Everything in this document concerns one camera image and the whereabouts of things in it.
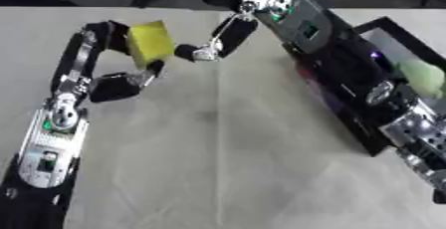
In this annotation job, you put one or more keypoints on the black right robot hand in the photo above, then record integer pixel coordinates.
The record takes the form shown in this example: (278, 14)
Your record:
(237, 34)

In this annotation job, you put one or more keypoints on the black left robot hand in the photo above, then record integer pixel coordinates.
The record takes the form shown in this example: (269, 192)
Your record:
(115, 86)

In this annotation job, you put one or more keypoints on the yellow block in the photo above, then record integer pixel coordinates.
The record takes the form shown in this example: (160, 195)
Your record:
(151, 44)

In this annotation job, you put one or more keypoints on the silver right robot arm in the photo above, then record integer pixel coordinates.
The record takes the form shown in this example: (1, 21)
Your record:
(348, 67)

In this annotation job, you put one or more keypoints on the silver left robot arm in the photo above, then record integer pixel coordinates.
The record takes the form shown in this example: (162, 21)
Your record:
(51, 146)

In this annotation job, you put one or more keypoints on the black box with white inside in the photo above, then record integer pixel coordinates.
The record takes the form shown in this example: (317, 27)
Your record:
(355, 130)

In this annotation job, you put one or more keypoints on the pale green soft toy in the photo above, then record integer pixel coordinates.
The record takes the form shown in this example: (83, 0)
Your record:
(421, 77)

